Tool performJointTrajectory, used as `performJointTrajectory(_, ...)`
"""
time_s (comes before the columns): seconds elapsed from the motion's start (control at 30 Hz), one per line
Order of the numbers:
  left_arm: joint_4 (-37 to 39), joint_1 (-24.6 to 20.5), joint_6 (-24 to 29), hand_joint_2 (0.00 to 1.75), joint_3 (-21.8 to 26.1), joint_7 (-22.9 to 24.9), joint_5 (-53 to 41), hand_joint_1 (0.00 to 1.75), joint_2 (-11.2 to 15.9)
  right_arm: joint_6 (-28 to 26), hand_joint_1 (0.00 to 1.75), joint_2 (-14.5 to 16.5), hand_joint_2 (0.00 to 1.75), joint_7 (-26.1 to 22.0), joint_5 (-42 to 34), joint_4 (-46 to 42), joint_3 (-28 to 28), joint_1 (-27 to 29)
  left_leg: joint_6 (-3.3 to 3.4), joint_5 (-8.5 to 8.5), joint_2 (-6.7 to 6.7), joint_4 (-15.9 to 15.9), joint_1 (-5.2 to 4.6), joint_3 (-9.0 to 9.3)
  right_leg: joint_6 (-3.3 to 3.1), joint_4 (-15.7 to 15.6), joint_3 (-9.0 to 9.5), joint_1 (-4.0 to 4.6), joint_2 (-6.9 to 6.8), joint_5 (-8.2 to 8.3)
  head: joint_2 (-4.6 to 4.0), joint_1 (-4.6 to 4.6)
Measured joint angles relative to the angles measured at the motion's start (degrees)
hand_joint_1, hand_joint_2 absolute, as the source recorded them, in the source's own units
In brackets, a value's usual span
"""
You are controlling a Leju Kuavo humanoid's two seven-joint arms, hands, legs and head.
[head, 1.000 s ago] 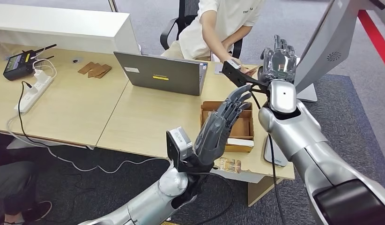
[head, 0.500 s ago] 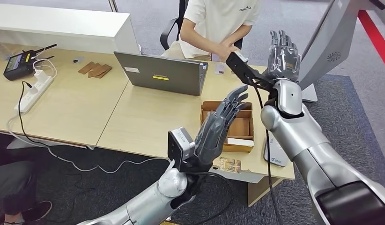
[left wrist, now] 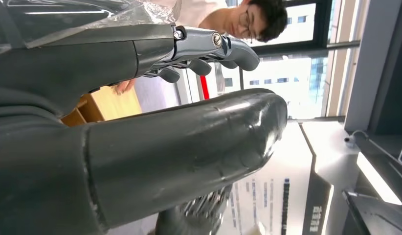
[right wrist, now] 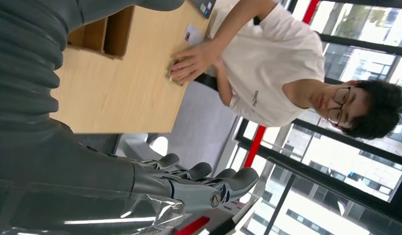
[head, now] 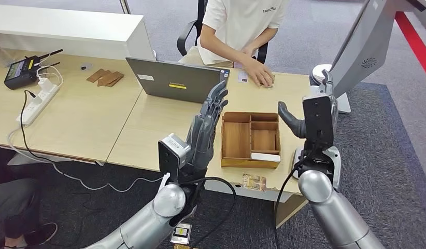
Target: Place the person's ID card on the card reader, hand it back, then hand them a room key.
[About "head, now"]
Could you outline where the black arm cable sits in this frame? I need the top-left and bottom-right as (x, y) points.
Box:
(180, 177), (237, 249)
(273, 156), (305, 249)

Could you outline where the looped white charging cable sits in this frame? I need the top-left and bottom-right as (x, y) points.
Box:
(34, 54), (64, 87)

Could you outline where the gold patterned card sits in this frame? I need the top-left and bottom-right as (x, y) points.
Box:
(243, 173), (267, 192)

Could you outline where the white power strip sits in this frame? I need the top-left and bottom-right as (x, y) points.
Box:
(16, 82), (60, 126)

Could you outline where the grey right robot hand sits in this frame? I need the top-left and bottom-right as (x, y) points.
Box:
(277, 68), (339, 140)

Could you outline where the black power cable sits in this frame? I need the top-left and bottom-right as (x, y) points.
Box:
(19, 88), (63, 164)

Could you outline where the wooden compartment box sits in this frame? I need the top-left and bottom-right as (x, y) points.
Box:
(220, 112), (281, 169)

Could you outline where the black handheld controller with antennas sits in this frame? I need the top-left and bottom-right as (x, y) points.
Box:
(3, 48), (64, 90)

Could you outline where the white and black floor card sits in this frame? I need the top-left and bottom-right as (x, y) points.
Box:
(170, 223), (193, 245)

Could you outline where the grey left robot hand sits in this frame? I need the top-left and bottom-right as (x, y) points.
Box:
(185, 80), (230, 173)

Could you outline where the white counter cabinet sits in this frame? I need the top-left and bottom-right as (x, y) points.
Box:
(0, 4), (156, 61)

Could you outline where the grey card reader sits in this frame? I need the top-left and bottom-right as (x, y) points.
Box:
(290, 147), (305, 181)

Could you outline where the white round object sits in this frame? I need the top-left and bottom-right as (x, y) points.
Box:
(310, 64), (332, 87)

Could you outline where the black office chair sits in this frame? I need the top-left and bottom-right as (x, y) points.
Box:
(177, 0), (269, 65)

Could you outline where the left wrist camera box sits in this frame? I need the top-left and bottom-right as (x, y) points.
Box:
(158, 133), (191, 183)

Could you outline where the long white cable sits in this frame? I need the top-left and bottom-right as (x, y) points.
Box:
(7, 128), (165, 192)

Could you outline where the grey laptop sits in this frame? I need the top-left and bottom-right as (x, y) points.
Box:
(125, 57), (231, 104)

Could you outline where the white usb charger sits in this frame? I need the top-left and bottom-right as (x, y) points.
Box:
(37, 76), (53, 91)

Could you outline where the brown wooden piece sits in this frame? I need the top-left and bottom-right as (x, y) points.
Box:
(96, 70), (119, 87)
(106, 71), (125, 88)
(86, 68), (106, 83)

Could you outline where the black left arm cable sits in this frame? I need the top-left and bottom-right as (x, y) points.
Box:
(180, 177), (237, 249)

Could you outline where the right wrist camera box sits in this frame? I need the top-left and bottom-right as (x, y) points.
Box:
(302, 86), (335, 162)

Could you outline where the seated person in dark trousers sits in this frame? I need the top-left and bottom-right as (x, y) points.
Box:
(0, 147), (59, 249)

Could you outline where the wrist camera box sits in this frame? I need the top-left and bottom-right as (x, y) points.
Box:
(158, 133), (191, 183)
(302, 86), (335, 162)

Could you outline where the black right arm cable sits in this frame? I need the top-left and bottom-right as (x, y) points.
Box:
(273, 156), (305, 249)

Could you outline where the white card in box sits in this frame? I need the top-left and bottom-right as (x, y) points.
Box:
(250, 153), (281, 163)

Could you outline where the grey monitor with stand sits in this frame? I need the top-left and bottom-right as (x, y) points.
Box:
(310, 0), (426, 114)

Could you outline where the person's right hand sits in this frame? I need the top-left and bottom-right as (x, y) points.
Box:
(245, 60), (276, 88)

